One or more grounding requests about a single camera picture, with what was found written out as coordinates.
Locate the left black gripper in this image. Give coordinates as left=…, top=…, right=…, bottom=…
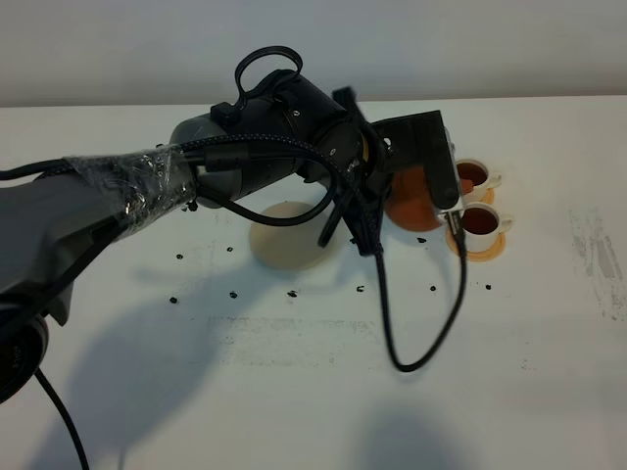
left=331, top=86, right=393, bottom=256

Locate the brown clay teapot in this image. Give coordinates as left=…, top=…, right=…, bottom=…
left=383, top=164, right=474, bottom=232

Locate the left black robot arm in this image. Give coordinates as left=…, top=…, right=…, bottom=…
left=1, top=70, right=392, bottom=400

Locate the beige round teapot coaster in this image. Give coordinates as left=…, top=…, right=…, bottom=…
left=249, top=211, right=349, bottom=271

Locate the far white teacup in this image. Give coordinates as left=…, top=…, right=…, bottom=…
left=457, top=159, right=503, bottom=197

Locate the white teacup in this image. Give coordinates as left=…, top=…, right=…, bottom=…
left=457, top=159, right=503, bottom=197
left=461, top=202, right=514, bottom=253

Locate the far orange cup coaster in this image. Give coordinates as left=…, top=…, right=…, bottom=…
left=464, top=188, right=495, bottom=205

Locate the orange cup coaster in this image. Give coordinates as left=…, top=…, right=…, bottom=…
left=464, top=188, right=495, bottom=205
left=445, top=229, right=506, bottom=262

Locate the near white teacup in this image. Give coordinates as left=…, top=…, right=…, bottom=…
left=461, top=202, right=514, bottom=253

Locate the near orange cup coaster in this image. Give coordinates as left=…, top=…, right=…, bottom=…
left=445, top=229, right=506, bottom=262

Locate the black left camera cable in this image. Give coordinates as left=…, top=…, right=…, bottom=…
left=0, top=46, right=469, bottom=470

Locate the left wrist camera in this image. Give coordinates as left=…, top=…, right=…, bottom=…
left=371, top=111, right=463, bottom=213

